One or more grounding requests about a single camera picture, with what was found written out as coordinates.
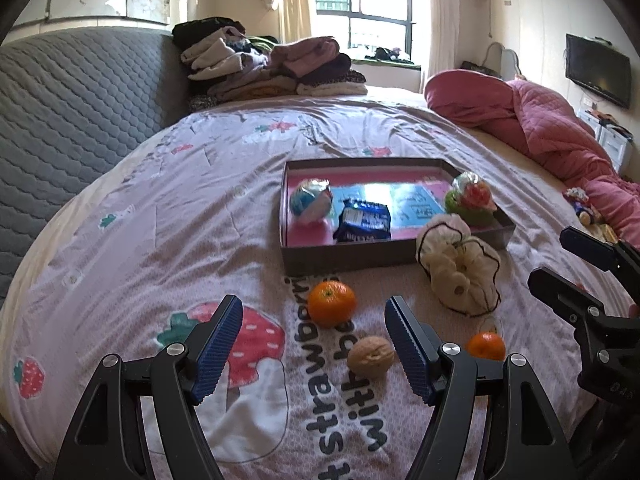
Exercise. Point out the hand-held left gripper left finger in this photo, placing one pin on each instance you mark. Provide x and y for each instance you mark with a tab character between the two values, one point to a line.
220	350

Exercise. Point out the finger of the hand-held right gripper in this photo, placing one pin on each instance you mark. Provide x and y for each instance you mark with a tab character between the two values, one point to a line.
565	292
587	247

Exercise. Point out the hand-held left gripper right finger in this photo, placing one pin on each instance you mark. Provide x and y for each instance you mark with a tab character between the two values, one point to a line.
407	350

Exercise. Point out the brown walnut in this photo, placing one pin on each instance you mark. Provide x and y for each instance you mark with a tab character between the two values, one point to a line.
370	357

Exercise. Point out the orange tangerine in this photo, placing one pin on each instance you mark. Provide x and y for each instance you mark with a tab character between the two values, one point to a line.
486	346
331	305

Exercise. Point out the cream scrunchie with black trim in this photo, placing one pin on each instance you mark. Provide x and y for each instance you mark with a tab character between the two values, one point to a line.
460	270

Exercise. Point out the green red toy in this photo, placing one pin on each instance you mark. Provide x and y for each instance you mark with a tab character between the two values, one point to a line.
480	216

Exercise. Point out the grey cardboard box tray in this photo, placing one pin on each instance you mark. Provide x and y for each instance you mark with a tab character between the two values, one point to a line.
325	260

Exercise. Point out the red candy bag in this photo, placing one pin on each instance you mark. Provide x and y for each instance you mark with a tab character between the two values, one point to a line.
472	192

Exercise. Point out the blue snack packet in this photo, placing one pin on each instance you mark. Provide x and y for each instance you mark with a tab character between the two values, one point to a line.
362	220

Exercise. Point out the blue white candy bag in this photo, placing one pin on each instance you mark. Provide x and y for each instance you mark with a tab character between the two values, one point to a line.
310	202

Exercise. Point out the yellow packet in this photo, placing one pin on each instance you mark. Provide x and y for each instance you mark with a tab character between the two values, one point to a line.
607	231

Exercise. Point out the small colourful toy figure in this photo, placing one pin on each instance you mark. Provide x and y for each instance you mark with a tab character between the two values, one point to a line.
582	207

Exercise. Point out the white storage drawers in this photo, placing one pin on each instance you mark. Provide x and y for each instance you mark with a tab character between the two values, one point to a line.
615	145

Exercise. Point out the pink quilt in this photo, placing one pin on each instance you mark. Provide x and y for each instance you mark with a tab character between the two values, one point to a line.
540	110

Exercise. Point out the strawberry printed bedsheet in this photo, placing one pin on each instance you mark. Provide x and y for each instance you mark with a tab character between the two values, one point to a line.
175	210

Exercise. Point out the black television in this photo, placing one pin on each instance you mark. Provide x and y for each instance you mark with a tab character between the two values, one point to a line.
597	70

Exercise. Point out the dark bag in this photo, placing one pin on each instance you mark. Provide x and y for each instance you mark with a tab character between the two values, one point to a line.
475	66

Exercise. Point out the beige curtain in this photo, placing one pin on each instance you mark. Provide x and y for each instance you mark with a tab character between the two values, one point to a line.
295	0
442	20

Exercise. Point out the dark clothes on windowsill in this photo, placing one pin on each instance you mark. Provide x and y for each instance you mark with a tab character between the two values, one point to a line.
387	53

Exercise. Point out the grey quilted headboard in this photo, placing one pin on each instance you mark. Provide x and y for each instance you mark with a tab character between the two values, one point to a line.
75	110

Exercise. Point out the pile of folded clothes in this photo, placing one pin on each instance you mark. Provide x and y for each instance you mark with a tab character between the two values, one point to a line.
280	65

